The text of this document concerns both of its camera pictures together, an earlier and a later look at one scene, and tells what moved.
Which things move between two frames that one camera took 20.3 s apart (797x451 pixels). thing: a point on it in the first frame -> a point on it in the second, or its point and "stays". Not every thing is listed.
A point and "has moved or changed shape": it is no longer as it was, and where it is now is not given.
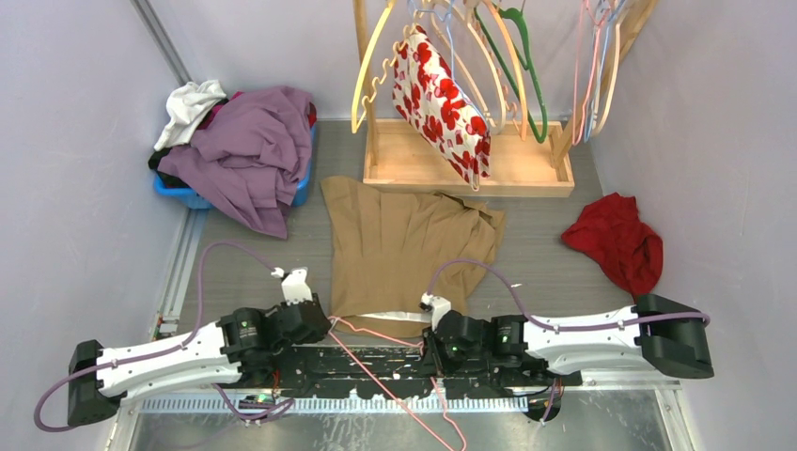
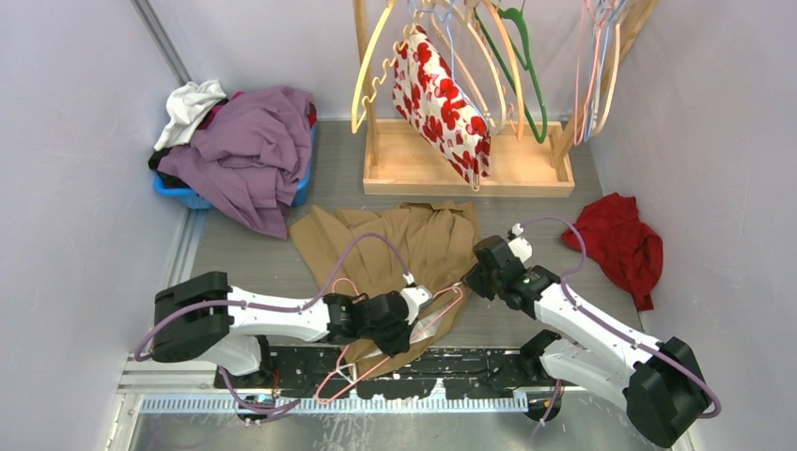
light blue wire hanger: x=592 y=104 stays
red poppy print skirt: x=426 y=93 stays
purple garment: x=248 y=155 stays
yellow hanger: x=354 y=125 stays
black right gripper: x=433 y=362 -> x=473 y=279
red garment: x=609 y=228 stays
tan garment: x=388 y=246 has moved or changed shape
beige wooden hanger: x=615 y=82 stays
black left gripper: x=315 y=337 -> x=405 y=331
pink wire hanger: x=419 y=344 -> x=321 y=393
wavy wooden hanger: x=365 y=98 stays
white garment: x=185 y=107 stays
